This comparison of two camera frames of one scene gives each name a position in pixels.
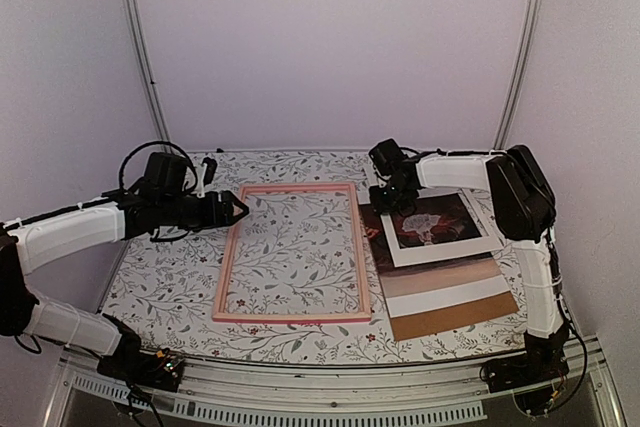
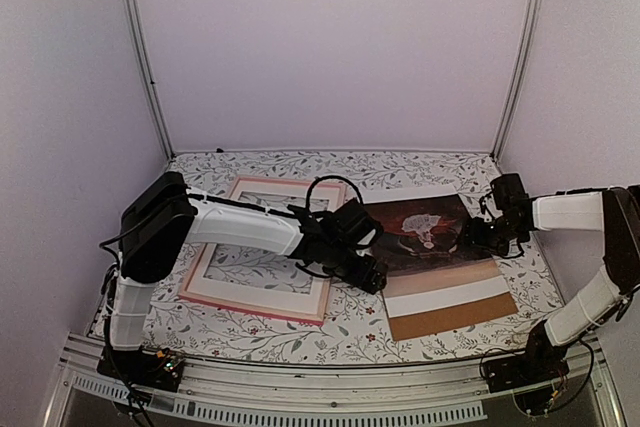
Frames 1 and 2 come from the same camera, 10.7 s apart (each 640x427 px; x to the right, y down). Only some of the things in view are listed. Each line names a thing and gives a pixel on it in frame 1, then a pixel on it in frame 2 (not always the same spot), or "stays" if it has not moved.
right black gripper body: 391,199 -> 495,239
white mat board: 447,249 -> 291,303
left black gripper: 216,217 -> 360,278
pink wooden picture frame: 217,317 -> 250,309
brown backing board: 453,315 stays
